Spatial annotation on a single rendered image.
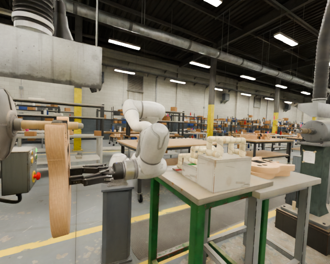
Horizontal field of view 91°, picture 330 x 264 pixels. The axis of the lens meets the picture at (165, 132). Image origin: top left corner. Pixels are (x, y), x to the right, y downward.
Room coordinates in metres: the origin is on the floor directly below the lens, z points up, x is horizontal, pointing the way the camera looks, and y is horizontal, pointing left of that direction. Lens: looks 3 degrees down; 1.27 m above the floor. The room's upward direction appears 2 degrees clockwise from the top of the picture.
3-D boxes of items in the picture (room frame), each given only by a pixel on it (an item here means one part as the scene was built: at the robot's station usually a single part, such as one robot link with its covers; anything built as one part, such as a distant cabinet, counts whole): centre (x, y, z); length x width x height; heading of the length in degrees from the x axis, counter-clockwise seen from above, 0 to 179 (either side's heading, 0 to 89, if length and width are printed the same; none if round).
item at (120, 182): (1.49, 0.45, 0.73); 0.22 x 0.18 x 0.06; 111
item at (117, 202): (1.49, 0.43, 0.35); 0.28 x 0.28 x 0.70; 21
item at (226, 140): (0.88, -0.37, 1.20); 0.20 x 0.03 x 0.03; 115
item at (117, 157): (1.50, 0.42, 0.87); 0.18 x 0.16 x 0.22; 113
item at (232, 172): (0.92, -0.35, 1.02); 0.27 x 0.15 x 0.17; 116
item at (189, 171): (1.06, -0.28, 0.98); 0.27 x 0.16 x 0.09; 116
